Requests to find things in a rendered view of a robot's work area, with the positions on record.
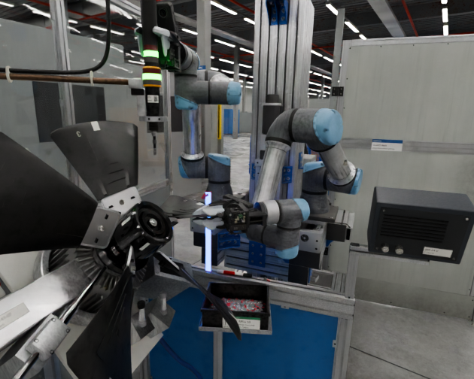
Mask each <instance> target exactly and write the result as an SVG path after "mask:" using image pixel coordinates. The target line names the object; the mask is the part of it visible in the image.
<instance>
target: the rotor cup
mask: <svg viewBox="0 0 474 379"><path fill-rule="evenodd" d="M128 217H130V220H129V221H127V222H126V223H125V224H124V225H123V226H122V222H123V221H125V220H126V219H127V218H128ZM151 218H153V219H155V221H156V222H157V225H156V226H152V225H151V224H150V219H151ZM172 236H173V226H172V222H171V220H170V219H169V217H168V215H167V214H166V213H165V211H164V210H163V209H162V208H160V207H159V206H158V205H156V204H154V203H153V202H148V201H141V202H138V203H136V204H134V205H133V206H132V207H131V208H130V209H129V210H128V211H127V212H126V213H125V214H123V215H122V216H121V217H120V219H119V221H118V224H117V226H116V228H115V230H114V233H113V235H112V237H111V240H110V242H109V244H108V246H107V247H106V249H100V248H96V250H97V253H98V255H99V256H100V258H101V260H102V261H103V262H104V263H105V264H106V265H107V266H108V267H109V268H111V269H112V270H114V271H116V272H119V273H121V274H122V266H123V265H125V262H126V255H127V252H128V248H129V244H131V246H132V247H133V250H134V257H135V266H136V270H135V273H136V272H138V271H140V270H141V269H142V268H143V267H145V266H146V264H147V262H148V260H149V257H150V256H151V255H153V254H154V253H155V252H157V251H158V250H159V249H161V248H162V247H164V246H165V245H166V244H168V243H169V242H170V240H171V239H172ZM146 243H149V245H148V246H147V247H146V248H144V249H143V250H139V249H140V248H141V247H143V246H144V245H145V244H146Z"/></svg>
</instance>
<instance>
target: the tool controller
mask: <svg viewBox="0 0 474 379"><path fill-rule="evenodd" d="M473 225H474V205H473V203H472V202H471V201H470V199H469V197H468V195H467V194H463V193H445V192H436V191H426V190H417V189H400V188H390V187H381V186H375V188H374V192H373V197H372V206H371V211H370V215H369V224H368V229H367V241H368V251H369V252H373V253H383V254H389V255H395V256H405V257H411V258H416V259H426V260H432V261H437V262H447V263H453V264H460V262H461V260H462V257H463V253H464V251H465V249H466V245H467V242H468V240H469V237H470V234H471V231H472V228H473Z"/></svg>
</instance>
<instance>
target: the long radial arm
mask: <svg viewBox="0 0 474 379"><path fill-rule="evenodd" d="M89 283H90V280H89V279H88V278H87V276H86V275H85V274H84V273H83V271H82V270H81V268H80V267H79V265H78V264H77V262H76V260H75V259H74V260H72V261H70V262H69V263H67V264H65V265H63V266H61V267H59V268H58V269H56V270H54V271H52V272H50V273H48V274H46V275H45V276H43V277H40V278H39V279H37V280H34V281H33V282H31V283H29V284H27V285H25V286H24V287H22V288H20V289H18V290H16V291H14V292H12V293H11V294H9V295H7V296H5V297H3V298H1V299H0V352H1V351H3V350H4V349H5V348H7V347H9V346H10V345H12V344H13V343H14V342H15V341H17V340H19V339H20V338H22V337H23V336H24V335H25V334H26V333H27V332H29V331H30V330H31V329H33V328H34V327H35V326H37V325H38V324H39V323H40V322H41V321H42V320H43V319H44V318H45V317H46V316H48V315H49V314H52V315H55V314H57V313H58V312H59V311H61V310H62V309H63V308H64V307H66V306H67V305H69V304H71V303H72V302H73V301H74V299H75V298H76V297H77V296H78V294H79V293H80V292H81V290H82V289H83V288H84V287H85V286H86V285H87V284H89Z"/></svg>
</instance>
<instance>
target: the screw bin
mask: <svg viewBox="0 0 474 379"><path fill-rule="evenodd" d="M207 291H208V292H209V293H211V294H213V295H215V296H217V297H219V298H223V297H224V298H231V299H236V298H237V299H255V300H263V303H265V305H263V307H264V308H263V312H253V311H231V312H232V313H233V315H234V316H235V318H236V320H237V322H238V324H239V328H240V329H259V330H268V329H269V317H270V306H269V285H268V286H267V285H253V284H241V283H216V282H209V283H208V289H207ZM210 308H211V302H210V301H209V299H208V298H207V297H206V296H205V298H204V300H203V303H202V307H201V309H200V311H201V312H202V326H206V327H219V328H230V327H229V325H228V324H227V322H226V321H225V319H224V318H223V317H222V316H221V314H220V313H219V311H218V310H217V309H210Z"/></svg>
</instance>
